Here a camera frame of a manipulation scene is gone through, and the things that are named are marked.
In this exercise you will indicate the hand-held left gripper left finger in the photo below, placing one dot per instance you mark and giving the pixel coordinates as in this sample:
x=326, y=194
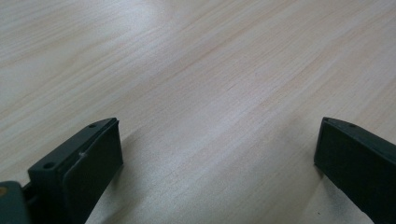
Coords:
x=77, y=174

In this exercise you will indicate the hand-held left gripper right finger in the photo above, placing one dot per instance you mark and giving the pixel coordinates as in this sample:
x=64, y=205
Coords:
x=358, y=165

